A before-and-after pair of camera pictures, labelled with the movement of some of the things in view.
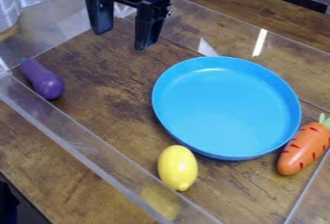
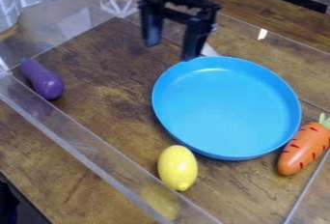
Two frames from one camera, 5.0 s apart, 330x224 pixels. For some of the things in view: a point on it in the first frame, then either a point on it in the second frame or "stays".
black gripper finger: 100,8 -> 152,21
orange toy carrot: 306,148 stays
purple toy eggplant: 45,84 stays
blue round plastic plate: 227,107 stays
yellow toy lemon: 178,167 stays
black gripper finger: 148,21 -> 199,30
